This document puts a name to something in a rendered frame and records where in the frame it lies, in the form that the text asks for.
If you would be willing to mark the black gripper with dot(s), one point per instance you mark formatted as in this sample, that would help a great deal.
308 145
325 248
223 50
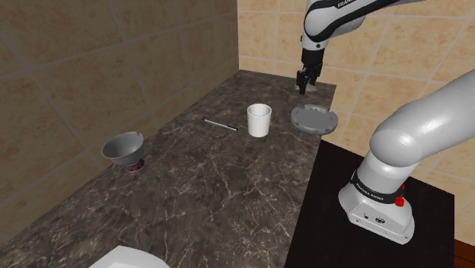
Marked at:
311 58

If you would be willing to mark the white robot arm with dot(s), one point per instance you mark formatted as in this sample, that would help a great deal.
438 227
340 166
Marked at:
393 148

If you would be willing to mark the grey round ashtray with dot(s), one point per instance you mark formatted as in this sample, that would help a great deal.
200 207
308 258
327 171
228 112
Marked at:
314 121

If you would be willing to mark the white cup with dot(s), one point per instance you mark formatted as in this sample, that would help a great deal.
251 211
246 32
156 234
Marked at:
258 120

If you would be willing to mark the grey pen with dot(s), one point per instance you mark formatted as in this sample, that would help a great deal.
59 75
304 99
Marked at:
219 124

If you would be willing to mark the black robot stand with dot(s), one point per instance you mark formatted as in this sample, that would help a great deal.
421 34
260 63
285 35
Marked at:
334 222

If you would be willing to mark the grey bowl with purple foot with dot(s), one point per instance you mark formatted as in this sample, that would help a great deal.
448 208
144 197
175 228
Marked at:
122 149

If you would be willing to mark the white rounded ceramic fixture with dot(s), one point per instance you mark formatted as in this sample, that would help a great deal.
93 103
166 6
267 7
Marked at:
128 259

